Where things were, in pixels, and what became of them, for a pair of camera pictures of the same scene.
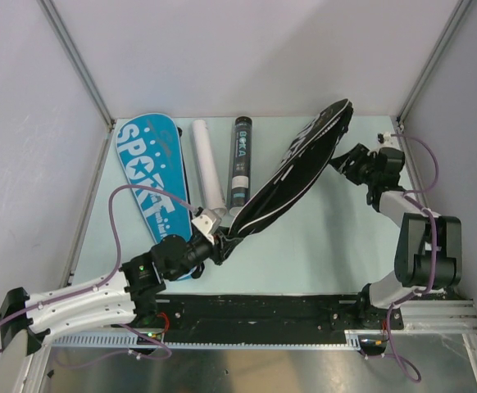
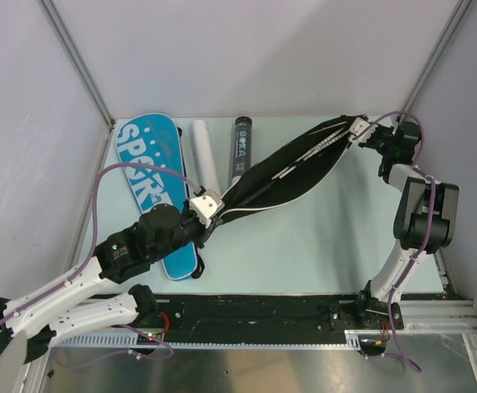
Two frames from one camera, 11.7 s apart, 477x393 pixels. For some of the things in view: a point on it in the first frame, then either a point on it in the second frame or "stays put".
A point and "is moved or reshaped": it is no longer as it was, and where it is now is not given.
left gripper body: x=197 y=250 → x=190 y=228
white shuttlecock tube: x=209 y=175 stays put
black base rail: x=263 y=314 stays put
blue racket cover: x=152 y=161 stays put
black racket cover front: x=299 y=163 is moved or reshaped
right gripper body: x=362 y=170 → x=380 y=140
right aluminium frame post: x=457 y=15 stays put
